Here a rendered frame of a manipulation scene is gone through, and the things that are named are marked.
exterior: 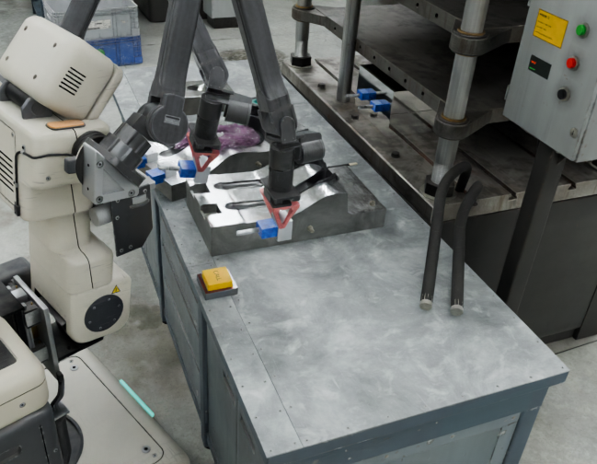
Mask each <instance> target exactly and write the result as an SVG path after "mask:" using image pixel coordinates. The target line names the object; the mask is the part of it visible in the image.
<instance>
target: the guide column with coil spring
mask: <svg viewBox="0 0 597 464"><path fill-rule="evenodd" d="M361 1H362V0H346V8H345V17H344V27H343V35H342V44H341V54H340V63H339V81H338V90H337V101H338V102H343V103H345V102H349V101H350V98H346V97H345V96H346V95H348V94H350V93H351V84H352V76H353V67H354V59H355V49H356V40H357V35H358V27H359V18H360V10H361Z"/></svg>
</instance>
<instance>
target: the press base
mask: <svg viewBox="0 0 597 464"><path fill-rule="evenodd" d="M282 76H283V77H284V78H285V79H286V80H287V81H288V82H289V83H290V84H291V85H292V86H293V87H294V88H295V89H296V90H297V91H298V92H299V93H300V94H301V95H302V96H303V97H304V98H305V99H306V100H307V101H308V102H309V103H310V104H311V105H312V106H313V107H314V109H315V110H316V111H317V112H318V113H319V114H320V115H321V116H322V117H323V118H324V119H325V120H326V121H327V122H328V123H329V124H330V125H331V126H332V127H333V128H334V129H335V130H336V131H337V132H338V133H339V134H340V135H341V136H342V137H343V138H344V139H345V140H346V141H347V142H348V143H349V144H350V145H351V146H352V147H353V148H354V149H355V150H356V152H357V153H358V154H359V155H360V156H361V157H362V158H363V159H364V160H365V161H366V162H367V163H368V164H369V165H370V166H371V167H372V168H373V169H374V170H375V171H376V172H377V173H378V174H379V175H380V176H381V177H382V178H383V179H384V180H385V181H386V182H387V183H388V184H389V185H390V186H391V187H392V188H393V189H394V190H395V191H396V192H397V193H398V194H399V196H400V197H401V198H402V199H403V200H404V201H405V202H406V203H407V204H408V205H409V206H410V207H411V208H412V209H413V210H414V211H415V212H416V213H417V214H418V215H419V216H420V217H421V218H422V219H423V220H424V221H425V222H426V223H427V224H428V225H429V226H431V223H430V222H429V221H428V220H427V219H426V218H425V217H424V216H423V215H422V214H421V213H420V212H419V211H418V210H417V209H416V208H415V207H414V206H413V205H412V204H411V203H410V202H409V201H408V200H407V199H406V198H405V197H404V196H403V195H402V194H401V193H400V192H399V191H398V190H397V189H396V188H395V187H394V186H393V185H392V184H391V183H390V181H389V180H388V179H387V178H386V177H385V176H384V175H383V174H382V173H381V172H380V171H379V170H378V169H377V168H376V167H375V166H374V165H373V164H372V163H371V162H370V161H369V160H368V159H367V158H366V157H365V156H364V155H363V154H362V153H361V152H360V151H359V150H358V149H357V148H356V147H355V146H354V145H353V144H352V143H351V142H350V141H349V140H348V139H347V138H346V137H345V136H344V135H343V134H342V133H341V132H340V131H339V130H338V129H337V128H336V127H335V126H334V125H333V124H332V123H331V122H330V121H329V120H328V119H327V118H326V117H325V116H324V115H323V114H322V113H321V112H320V110H319V109H318V108H317V107H316V106H315V105H314V104H313V103H312V102H311V101H310V100H309V99H308V98H307V97H306V96H305V95H304V94H303V93H302V92H301V91H300V90H299V89H298V88H297V87H296V86H295V85H294V84H293V83H292V82H291V81H290V80H289V79H288V78H287V77H286V76H285V75H282ZM520 209H521V207H520V208H514V209H509V210H504V211H498V212H493V213H488V214H482V215H473V216H468V217H467V221H466V226H465V263H466V264H467V265H468V266H469V267H470V268H471V269H472V270H473V271H474V272H475V273H476V274H477V275H478V276H479V277H480V278H481V279H482V280H483V281H484V282H485V284H486V285H487V286H488V287H489V288H490V289H491V290H492V291H493V292H494V293H495V294H496V291H497V288H498V284H499V279H500V276H501V273H502V269H503V266H504V262H505V260H506V257H507V253H508V250H509V246H510V244H511V238H512V235H513V231H514V228H515V225H516V222H517V218H518V215H519V212H520ZM454 222H455V219H452V220H447V221H443V222H442V236H441V238H442V240H443V241H444V242H445V243H446V244H447V245H448V246H449V247H450V248H451V249H453V230H454ZM596 285H597V194H593V195H587V196H582V197H577V198H571V199H567V200H561V201H555V202H552V205H551V208H550V211H549V214H548V218H547V220H546V223H545V228H544V231H543V234H542V236H541V240H540V243H539V246H538V249H537V252H536V254H535V257H534V262H533V266H532V269H531V271H530V274H529V277H528V280H527V283H526V286H525V289H524V292H523V295H522V300H521V303H520V305H519V308H518V311H517V316H518V317H519V318H520V319H521V320H522V321H523V322H524V323H525V324H526V325H527V327H528V328H529V329H530V330H531V331H532V332H533V333H534V334H535V335H536V336H537V337H538V338H539V339H540V340H541V341H542V342H543V343H544V344H547V343H551V342H556V341H560V340H564V339H567V338H570V337H572V335H573V332H574V330H575V329H577V328H579V327H580V325H581V323H582V321H583V319H584V316H585V314H586V311H587V309H588V306H589V304H590V302H591V298H592V295H593V293H594V290H595V288H596Z"/></svg>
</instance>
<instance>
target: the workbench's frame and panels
mask: <svg viewBox="0 0 597 464"><path fill-rule="evenodd" d="M150 192H151V205H152V218H153V229H152V231H151V232H150V234H149V236H148V238H147V240H146V241H145V242H144V245H143V246H142V247H141V249H142V252H143V254H144V258H145V261H146V264H147V267H148V270H149V273H150V275H151V278H152V281H153V284H154V286H155V290H156V293H157V296H158V299H159V306H160V316H161V319H162V322H163V323H164V324H167V326H168V328H169V331H170V334H171V337H172V340H173V343H174V345H175V348H176V350H177V353H178V358H179V361H180V363H181V366H182V369H183V372H184V375H185V378H186V380H187V382H188V385H189V390H190V393H191V396H192V398H193V401H194V404H195V407H196V410H197V413H198V415H199V417H200V420H201V439H202V442H203V445H204V447H205V448H207V449H210V450H211V452H212V457H213V460H214V463H215V464H519V462H520V459H521V456H522V453H523V451H524V448H525V445H526V443H527V440H528V438H529V435H530V433H531V431H532V428H533V426H534V422H535V419H536V416H537V414H538V412H539V410H540V407H541V406H542V404H543V402H544V399H545V395H546V393H547V391H548V388H549V387H551V386H555V385H557V384H560V383H564V382H565V381H566V379H567V376H568V372H567V373H563V374H560V375H556V376H553V377H548V378H544V379H541V380H538V381H535V382H532V383H528V384H525V385H521V386H519V387H515V388H512V389H506V390H503V391H500V392H496V393H493V394H489V395H487V396H483V397H480V398H477V399H473V400H468V401H465V402H461V403H458V404H455V405H452V406H448V407H445V408H441V409H439V410H435V411H432V412H426V413H423V414H420V415H417V416H413V417H410V418H407V419H404V420H400V421H397V422H393V423H388V424H385V425H381V426H378V427H374V428H372V429H368V430H365V431H361V432H359V433H355V434H352V435H346V436H343V437H340V438H337V439H333V440H330V441H327V442H324V443H320V444H317V445H313V446H310V447H305V448H301V449H298V450H294V451H292V452H289V453H285V454H282V455H279V456H276V457H272V458H266V456H265V453H264V451H263V449H262V446H261V444H260V442H259V440H258V436H257V434H256V431H255V429H254V427H253V424H252V422H251V421H250V418H249V416H248V413H247V410H246V407H245V405H244V402H243V401H242V399H241V396H240V394H239V392H238V389H237V387H236V384H235V382H234V379H233V377H232V375H231V372H230V370H229V367H228V365H227V363H226V361H225V359H224V355H223V353H222V350H221V348H220V346H219V343H218V342H217V339H216V337H215V335H214V332H213V330H212V326H211V324H210V321H209V320H208V318H207V315H206V313H205V310H204V308H203V306H202V303H201V300H200V298H199V296H198V293H197V291H196V289H195V286H194V284H193V282H192V280H191V278H190V275H189V271H188V269H187V267H186V264H185V262H184V261H183V258H182V256H181V253H180V251H179V249H178V245H177V242H176V241H175V239H174V236H173V234H172V232H171V229H170V227H169V224H168V222H167V220H166V217H165V214H164V212H163V210H162V207H161V205H160V203H159V201H158V199H157V196H156V194H155V190H154V189H152V190H150Z"/></svg>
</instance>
